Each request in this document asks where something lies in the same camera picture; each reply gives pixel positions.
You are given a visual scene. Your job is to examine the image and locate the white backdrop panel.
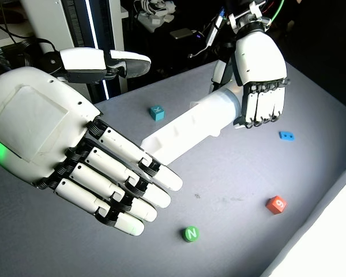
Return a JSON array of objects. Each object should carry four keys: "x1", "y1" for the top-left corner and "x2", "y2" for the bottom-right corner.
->
[{"x1": 259, "y1": 163, "x2": 346, "y2": 277}]

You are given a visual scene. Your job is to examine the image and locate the pile of white clutter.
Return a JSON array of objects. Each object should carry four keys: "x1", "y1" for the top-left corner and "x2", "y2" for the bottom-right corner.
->
[{"x1": 134, "y1": 0, "x2": 176, "y2": 33}]

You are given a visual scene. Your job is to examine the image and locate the thin white cable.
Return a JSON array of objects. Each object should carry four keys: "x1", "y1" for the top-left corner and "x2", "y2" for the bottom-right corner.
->
[{"x1": 189, "y1": 17, "x2": 223, "y2": 58}]

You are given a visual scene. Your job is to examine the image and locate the red number block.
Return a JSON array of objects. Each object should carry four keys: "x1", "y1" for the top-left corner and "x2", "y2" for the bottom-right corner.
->
[{"x1": 265, "y1": 195, "x2": 288, "y2": 215}]

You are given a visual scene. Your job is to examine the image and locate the thin green cable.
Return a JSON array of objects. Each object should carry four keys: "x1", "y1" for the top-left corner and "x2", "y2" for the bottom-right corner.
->
[{"x1": 269, "y1": 0, "x2": 286, "y2": 24}]

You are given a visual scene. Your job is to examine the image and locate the teal letter K block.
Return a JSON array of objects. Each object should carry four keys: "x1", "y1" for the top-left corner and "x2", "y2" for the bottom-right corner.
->
[{"x1": 149, "y1": 106, "x2": 166, "y2": 122}]

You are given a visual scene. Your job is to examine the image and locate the white column with blue strip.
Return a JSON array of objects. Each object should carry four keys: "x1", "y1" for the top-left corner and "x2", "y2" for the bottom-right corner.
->
[{"x1": 20, "y1": 0, "x2": 126, "y2": 103}]

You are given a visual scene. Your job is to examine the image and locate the grey table cloth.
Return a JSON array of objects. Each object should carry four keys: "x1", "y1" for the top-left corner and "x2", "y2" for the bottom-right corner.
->
[{"x1": 0, "y1": 59, "x2": 346, "y2": 277}]

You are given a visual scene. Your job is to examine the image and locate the silver flat box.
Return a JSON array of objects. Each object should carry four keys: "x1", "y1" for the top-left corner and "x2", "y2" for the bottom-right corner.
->
[{"x1": 169, "y1": 28, "x2": 194, "y2": 40}]

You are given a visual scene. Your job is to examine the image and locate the large white plastic syringe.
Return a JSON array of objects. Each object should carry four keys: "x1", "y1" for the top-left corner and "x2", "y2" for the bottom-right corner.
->
[{"x1": 140, "y1": 79, "x2": 245, "y2": 166}]

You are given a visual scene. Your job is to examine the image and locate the blue two-hole flat block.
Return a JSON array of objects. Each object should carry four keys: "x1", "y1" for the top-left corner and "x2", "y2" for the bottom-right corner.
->
[{"x1": 279, "y1": 130, "x2": 296, "y2": 142}]

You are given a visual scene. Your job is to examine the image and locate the green letter N cylinder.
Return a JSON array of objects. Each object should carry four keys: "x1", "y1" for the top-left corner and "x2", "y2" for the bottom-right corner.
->
[{"x1": 181, "y1": 226, "x2": 200, "y2": 243}]

